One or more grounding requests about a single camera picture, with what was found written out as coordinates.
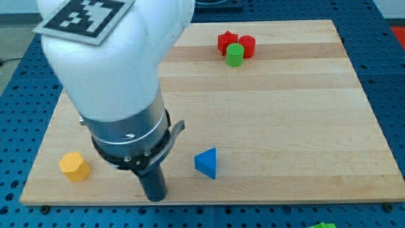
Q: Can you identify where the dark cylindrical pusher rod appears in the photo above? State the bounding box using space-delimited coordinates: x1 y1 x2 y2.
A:
136 165 168 202

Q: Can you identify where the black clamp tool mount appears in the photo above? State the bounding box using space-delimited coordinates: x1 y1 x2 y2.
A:
91 109 185 173

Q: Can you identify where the yellow hexagon block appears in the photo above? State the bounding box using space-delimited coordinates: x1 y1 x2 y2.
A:
59 151 90 182

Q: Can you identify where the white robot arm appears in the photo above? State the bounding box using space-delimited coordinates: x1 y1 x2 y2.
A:
35 0 196 201

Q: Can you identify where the blue triangle block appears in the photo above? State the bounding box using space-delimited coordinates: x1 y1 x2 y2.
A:
194 148 217 179

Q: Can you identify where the wooden board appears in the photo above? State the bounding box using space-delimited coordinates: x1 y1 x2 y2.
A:
19 19 405 206

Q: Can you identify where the green cylinder block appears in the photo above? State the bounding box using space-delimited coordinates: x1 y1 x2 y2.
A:
226 43 244 67

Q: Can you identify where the red star block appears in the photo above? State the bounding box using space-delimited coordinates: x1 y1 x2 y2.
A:
217 31 239 56

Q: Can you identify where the black white fiducial marker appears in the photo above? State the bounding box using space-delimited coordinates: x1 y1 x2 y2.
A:
33 0 135 46

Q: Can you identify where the red cylinder block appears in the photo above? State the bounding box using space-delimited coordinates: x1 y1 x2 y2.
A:
239 35 256 58

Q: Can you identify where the green block at bottom edge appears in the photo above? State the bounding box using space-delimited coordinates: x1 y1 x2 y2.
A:
308 222 337 228

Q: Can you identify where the red object at right edge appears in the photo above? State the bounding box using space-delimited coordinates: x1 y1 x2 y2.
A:
390 26 405 49

